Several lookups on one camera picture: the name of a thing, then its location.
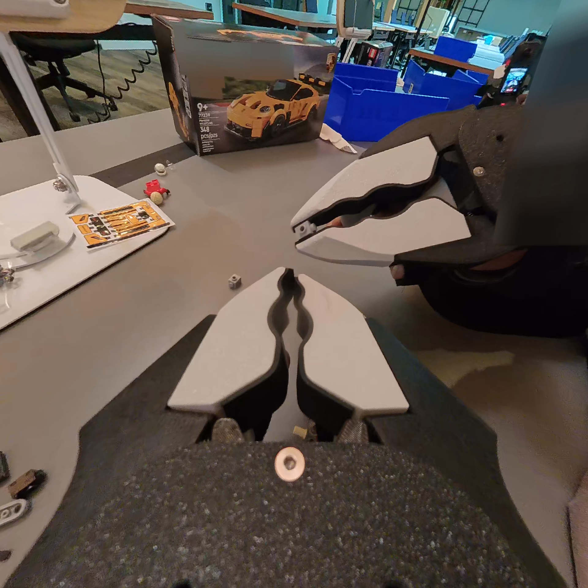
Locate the grey desk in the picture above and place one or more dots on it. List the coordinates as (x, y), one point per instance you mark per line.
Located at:
(206, 220)

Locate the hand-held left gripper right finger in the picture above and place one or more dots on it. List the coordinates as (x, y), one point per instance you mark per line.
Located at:
(349, 363)

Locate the white stand base board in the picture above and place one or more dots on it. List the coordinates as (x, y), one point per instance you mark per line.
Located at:
(55, 285)

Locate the pale grey block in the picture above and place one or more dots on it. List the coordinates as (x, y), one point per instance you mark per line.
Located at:
(34, 236)

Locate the grey toy brick side stud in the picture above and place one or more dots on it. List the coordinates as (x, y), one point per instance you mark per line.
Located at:
(235, 281)

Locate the orange sticker sheet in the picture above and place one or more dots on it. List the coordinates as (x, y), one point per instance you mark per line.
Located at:
(121, 221)

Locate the person's right hand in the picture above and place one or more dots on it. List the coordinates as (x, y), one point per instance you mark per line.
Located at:
(503, 261)

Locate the brown toy brick piece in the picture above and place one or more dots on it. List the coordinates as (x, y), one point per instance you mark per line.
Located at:
(27, 483)

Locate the black toy car box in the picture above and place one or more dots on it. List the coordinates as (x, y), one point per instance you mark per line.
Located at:
(248, 92)

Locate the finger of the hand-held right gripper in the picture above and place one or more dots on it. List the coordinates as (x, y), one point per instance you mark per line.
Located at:
(376, 170)
(390, 234)

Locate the clear plastic disc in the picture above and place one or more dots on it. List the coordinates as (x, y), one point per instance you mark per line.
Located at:
(57, 252)

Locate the pink cloth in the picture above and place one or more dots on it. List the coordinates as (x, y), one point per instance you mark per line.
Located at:
(579, 533)

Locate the wooden office table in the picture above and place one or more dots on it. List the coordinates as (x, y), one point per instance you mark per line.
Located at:
(285, 16)

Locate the white crumpled tissue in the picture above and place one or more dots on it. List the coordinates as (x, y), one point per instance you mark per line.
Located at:
(337, 138)

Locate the plastic bag of parts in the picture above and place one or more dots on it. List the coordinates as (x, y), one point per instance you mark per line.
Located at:
(4, 285)

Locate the red toy minifigure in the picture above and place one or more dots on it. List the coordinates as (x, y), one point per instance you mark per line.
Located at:
(156, 189)

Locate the large blue bin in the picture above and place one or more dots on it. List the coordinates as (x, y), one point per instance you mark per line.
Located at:
(367, 105)

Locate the black office chair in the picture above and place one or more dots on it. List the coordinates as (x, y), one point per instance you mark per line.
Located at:
(59, 69)

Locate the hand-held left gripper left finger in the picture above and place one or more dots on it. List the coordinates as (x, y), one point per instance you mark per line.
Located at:
(229, 358)

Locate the small dark toy box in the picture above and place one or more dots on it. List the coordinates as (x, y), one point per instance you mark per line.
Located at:
(374, 53)

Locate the light grey toy brick piece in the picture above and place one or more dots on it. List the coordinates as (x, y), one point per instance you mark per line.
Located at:
(13, 511)

